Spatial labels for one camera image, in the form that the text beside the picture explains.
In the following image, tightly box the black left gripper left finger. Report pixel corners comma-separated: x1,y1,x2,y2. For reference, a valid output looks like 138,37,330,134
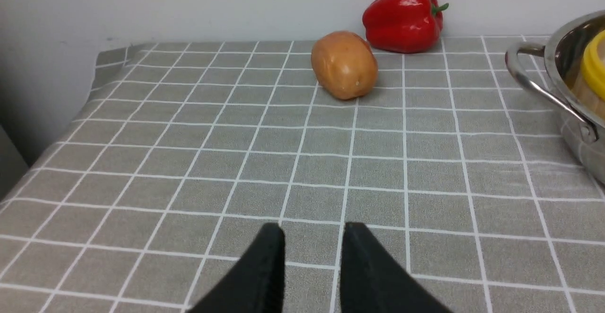
189,223,285,313

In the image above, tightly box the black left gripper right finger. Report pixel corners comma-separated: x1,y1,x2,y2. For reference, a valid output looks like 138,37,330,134
340,222,451,313

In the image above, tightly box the bamboo steamer basket yellow rim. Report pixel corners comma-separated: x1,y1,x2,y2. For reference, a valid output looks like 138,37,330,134
572,31,605,119

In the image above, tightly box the grey checked tablecloth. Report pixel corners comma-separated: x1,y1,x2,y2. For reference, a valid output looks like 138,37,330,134
0,36,605,313

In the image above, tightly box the brown potato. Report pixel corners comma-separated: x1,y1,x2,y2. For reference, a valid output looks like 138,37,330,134
311,31,378,101

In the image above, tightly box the red bell pepper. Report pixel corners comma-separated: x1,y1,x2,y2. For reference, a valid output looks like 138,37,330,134
362,0,449,54

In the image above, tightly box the stainless steel two-handled pot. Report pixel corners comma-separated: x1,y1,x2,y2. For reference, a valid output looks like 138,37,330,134
505,10,605,183

